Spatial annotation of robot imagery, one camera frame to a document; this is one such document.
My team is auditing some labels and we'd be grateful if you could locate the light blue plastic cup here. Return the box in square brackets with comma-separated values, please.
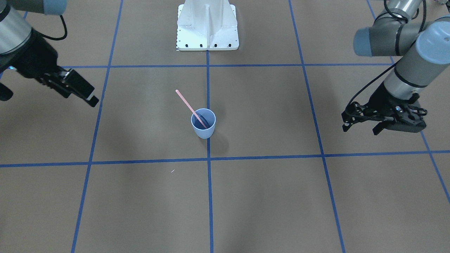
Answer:
[190, 108, 217, 139]

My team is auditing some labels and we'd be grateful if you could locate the black open-frame gripper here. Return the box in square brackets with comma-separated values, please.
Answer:
[342, 84, 428, 136]

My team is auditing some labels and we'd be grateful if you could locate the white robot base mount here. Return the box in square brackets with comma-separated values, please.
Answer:
[176, 0, 239, 51]

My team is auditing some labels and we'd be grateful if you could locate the pink chopstick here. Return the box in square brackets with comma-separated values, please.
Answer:
[175, 89, 209, 129]

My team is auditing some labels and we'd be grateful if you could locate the black solid gripper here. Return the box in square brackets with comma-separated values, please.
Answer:
[0, 30, 99, 108]

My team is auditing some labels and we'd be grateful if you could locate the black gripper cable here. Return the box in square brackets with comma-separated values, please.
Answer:
[346, 0, 428, 111]

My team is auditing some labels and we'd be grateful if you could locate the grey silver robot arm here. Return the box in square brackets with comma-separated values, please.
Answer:
[342, 0, 450, 135]

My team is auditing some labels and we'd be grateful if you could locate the second grey robot arm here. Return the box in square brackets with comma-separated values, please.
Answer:
[0, 0, 99, 107]

